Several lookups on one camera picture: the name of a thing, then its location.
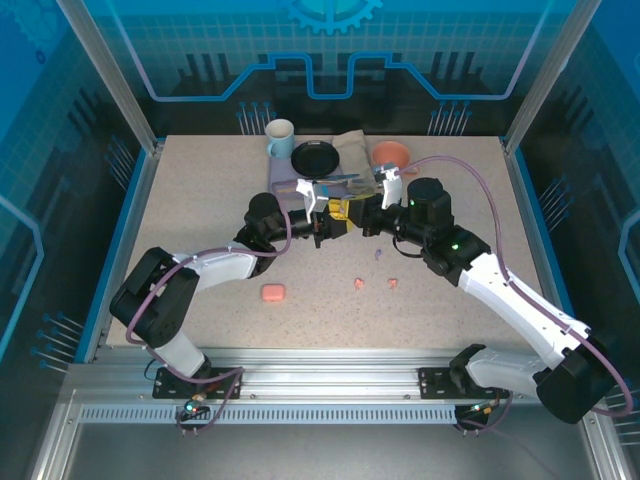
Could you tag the purple earbud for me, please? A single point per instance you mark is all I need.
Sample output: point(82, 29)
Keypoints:
point(378, 255)

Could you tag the pink charging case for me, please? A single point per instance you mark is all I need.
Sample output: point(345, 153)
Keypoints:
point(273, 293)

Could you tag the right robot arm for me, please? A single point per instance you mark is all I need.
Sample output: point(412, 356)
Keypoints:
point(525, 310)

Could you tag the dark table knife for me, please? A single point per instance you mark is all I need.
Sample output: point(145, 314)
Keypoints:
point(340, 176)

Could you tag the purple tray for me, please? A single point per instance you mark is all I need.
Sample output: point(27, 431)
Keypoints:
point(280, 172)

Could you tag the black plate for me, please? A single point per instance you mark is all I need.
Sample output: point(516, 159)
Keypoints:
point(315, 159)

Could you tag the beige folded cloth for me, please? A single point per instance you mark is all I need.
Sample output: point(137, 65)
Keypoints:
point(352, 150)

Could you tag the pink earbud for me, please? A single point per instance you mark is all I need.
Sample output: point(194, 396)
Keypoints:
point(392, 283)
point(359, 283)

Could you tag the orange cup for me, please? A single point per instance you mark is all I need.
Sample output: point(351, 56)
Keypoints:
point(390, 150)

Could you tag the light blue mug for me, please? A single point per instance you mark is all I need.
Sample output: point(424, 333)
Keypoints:
point(280, 142)

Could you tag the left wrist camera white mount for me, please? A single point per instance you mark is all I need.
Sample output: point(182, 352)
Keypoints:
point(309, 195)

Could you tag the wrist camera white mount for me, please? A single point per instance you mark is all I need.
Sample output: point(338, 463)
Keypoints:
point(309, 195)
point(391, 187)

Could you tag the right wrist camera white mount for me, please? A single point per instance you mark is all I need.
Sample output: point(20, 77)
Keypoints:
point(391, 187)

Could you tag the aluminium mounting rail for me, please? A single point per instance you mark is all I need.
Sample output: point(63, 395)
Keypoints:
point(325, 372)

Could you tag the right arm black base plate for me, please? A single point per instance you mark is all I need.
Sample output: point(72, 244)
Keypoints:
point(435, 385)

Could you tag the right aluminium frame post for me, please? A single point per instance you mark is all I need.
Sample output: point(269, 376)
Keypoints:
point(550, 75)

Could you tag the aluminium frame post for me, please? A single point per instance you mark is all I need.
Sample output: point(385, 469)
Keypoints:
point(550, 75)
point(110, 75)

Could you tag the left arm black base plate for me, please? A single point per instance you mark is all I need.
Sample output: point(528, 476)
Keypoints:
point(170, 387)

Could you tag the left aluminium frame post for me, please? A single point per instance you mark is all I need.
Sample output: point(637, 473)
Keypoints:
point(110, 75)

